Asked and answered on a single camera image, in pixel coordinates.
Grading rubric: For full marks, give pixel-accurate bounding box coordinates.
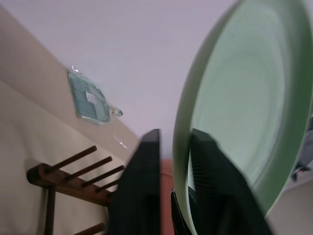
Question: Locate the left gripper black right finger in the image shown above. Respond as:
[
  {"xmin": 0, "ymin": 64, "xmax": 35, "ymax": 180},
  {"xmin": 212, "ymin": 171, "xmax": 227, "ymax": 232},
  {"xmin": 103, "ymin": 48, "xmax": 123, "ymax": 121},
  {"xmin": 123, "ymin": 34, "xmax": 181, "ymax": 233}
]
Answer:
[{"xmin": 170, "ymin": 128, "xmax": 273, "ymax": 235}]

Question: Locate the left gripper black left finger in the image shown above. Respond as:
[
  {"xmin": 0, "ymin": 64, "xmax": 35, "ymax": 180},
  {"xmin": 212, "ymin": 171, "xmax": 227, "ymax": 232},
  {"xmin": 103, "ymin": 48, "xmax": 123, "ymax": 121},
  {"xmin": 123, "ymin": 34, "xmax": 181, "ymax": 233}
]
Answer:
[{"xmin": 109, "ymin": 129, "xmax": 163, "ymax": 235}]

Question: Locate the red plate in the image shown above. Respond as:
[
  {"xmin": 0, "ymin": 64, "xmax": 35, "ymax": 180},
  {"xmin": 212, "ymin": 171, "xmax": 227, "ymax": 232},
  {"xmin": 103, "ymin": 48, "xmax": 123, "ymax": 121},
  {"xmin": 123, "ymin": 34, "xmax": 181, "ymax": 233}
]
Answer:
[{"xmin": 158, "ymin": 158, "xmax": 177, "ymax": 235}]

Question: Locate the clear green dustpan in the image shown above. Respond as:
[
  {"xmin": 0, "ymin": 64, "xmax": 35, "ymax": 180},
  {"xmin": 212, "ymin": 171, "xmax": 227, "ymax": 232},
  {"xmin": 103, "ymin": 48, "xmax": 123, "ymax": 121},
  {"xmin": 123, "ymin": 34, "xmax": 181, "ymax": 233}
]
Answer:
[{"xmin": 67, "ymin": 65, "xmax": 124, "ymax": 126}]

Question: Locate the brown wooden dish rack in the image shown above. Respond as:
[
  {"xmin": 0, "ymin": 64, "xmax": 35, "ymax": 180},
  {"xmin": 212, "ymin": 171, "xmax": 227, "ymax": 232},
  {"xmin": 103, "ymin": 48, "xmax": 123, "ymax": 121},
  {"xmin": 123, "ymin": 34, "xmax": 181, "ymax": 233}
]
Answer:
[{"xmin": 26, "ymin": 145, "xmax": 125, "ymax": 235}]

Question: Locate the green plate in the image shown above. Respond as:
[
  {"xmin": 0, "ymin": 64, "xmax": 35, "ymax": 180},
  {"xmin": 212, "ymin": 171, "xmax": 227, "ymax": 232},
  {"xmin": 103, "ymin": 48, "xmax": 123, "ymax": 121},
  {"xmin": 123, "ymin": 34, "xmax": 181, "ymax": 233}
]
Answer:
[{"xmin": 172, "ymin": 0, "xmax": 313, "ymax": 221}]

